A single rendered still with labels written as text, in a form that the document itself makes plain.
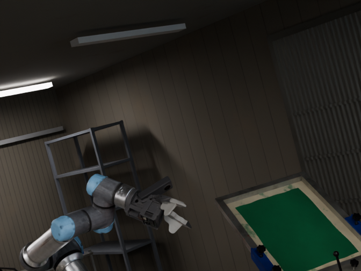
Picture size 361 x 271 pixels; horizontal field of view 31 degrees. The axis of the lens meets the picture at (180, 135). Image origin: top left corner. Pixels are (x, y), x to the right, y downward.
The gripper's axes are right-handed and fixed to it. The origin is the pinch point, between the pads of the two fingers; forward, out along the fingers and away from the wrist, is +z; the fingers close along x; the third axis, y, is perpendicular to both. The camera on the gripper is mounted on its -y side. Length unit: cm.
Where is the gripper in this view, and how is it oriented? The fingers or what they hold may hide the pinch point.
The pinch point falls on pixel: (190, 215)
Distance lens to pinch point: 203.3
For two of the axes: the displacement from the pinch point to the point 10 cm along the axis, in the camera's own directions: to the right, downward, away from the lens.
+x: -1.2, -5.5, -8.3
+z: 8.9, 3.1, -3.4
